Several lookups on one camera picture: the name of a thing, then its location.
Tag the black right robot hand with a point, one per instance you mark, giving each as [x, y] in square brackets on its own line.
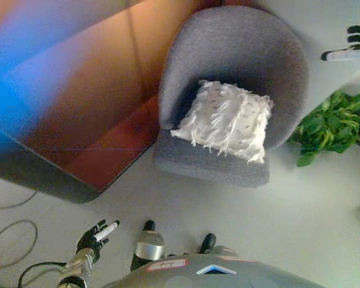
[357, 45]

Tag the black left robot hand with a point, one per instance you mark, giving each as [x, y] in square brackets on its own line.
[88, 240]

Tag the white fringed pillow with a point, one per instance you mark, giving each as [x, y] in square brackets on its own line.
[225, 126]

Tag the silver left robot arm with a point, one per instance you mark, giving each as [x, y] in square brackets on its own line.
[78, 268]

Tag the silver left robot leg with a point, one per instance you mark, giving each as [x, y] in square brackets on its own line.
[150, 247]

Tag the silver robot leg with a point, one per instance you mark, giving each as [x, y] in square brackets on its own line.
[226, 250]
[150, 247]

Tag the black left robot foot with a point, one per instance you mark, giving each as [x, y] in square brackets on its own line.
[149, 225]

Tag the black robot foot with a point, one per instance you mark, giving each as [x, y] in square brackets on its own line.
[149, 225]
[208, 243]

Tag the green leafy plant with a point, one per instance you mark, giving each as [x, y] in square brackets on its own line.
[330, 129]

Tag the grey round armchair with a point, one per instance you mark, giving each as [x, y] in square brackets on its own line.
[237, 42]

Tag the black right robot foot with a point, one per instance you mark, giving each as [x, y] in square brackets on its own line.
[208, 243]

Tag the grey robot torso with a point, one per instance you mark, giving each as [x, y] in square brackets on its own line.
[213, 277]

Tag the silver right robot leg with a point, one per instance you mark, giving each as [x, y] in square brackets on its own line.
[226, 250]

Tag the reddish brown wooden table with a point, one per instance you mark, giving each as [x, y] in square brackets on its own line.
[87, 99]

